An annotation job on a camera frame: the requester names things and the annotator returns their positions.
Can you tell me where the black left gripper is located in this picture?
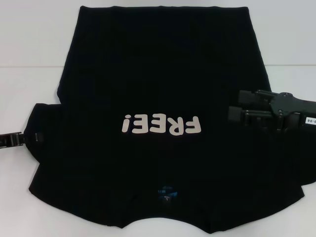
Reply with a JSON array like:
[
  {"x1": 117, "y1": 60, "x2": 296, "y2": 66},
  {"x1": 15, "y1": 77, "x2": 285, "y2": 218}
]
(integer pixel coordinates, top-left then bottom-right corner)
[{"x1": 0, "y1": 131, "x2": 44, "y2": 150}]

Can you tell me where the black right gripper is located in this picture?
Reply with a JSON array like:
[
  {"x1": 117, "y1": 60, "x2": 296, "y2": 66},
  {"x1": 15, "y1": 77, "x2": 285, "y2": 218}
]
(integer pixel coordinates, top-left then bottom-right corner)
[{"x1": 228, "y1": 89, "x2": 316, "y2": 134}]

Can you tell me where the black shirt with FREE print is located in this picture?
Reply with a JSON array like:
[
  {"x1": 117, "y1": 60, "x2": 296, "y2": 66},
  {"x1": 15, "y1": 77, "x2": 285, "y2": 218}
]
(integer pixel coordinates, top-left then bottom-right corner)
[{"x1": 24, "y1": 5, "x2": 316, "y2": 224}]

